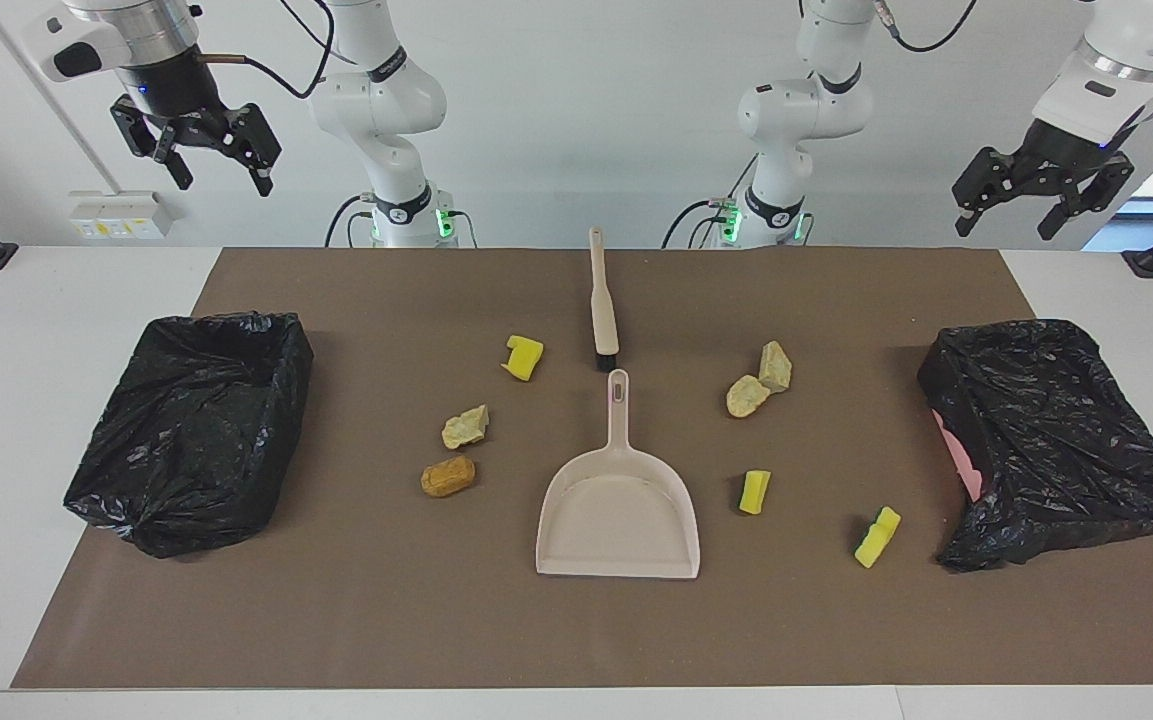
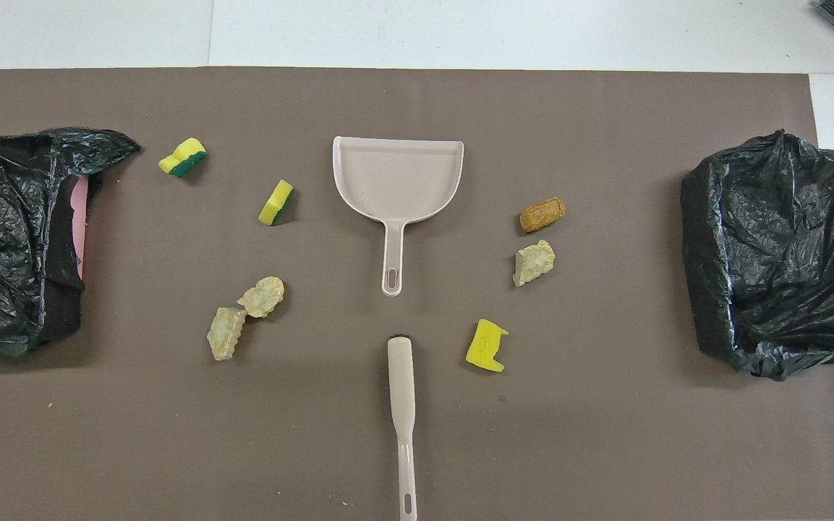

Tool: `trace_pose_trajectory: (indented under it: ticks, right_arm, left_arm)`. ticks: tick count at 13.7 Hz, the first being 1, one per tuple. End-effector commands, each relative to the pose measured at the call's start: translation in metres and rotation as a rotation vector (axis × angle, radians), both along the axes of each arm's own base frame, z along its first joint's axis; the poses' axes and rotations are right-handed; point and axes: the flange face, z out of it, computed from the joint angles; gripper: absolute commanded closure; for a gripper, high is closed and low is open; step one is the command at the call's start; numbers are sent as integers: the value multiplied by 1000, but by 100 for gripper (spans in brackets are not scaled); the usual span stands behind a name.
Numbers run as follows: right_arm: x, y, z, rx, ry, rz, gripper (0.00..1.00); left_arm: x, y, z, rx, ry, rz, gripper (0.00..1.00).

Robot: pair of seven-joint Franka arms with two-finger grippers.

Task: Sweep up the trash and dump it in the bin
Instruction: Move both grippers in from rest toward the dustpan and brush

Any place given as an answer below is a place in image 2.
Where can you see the wavy yellow green sponge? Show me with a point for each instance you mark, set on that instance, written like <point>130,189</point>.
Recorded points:
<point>182,155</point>

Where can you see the long pale sponge scrap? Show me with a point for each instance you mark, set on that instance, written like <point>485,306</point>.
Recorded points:
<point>225,334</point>

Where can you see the round pale sponge scrap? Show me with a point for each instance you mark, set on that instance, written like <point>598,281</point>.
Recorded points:
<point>262,297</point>

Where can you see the yellow green sponge block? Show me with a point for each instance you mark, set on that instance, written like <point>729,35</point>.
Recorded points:
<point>276,201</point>

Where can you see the brown sponge chunk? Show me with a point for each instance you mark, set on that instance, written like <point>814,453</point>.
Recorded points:
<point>542,215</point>

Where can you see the jagged pale sponge scrap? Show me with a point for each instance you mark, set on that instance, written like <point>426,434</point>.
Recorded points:
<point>534,262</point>

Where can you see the yellow sponge piece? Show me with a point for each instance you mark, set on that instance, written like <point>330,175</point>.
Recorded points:
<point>485,347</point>

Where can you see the beige plastic dustpan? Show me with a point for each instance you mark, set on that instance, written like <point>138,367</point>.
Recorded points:
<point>395,174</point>

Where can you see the beige hand brush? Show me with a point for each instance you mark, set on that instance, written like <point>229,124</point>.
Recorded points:
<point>401,376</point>

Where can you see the black bag bin pink inside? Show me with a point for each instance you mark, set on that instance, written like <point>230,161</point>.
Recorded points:
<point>4,217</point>

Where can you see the brown table mat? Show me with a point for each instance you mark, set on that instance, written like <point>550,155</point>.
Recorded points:
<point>388,101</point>

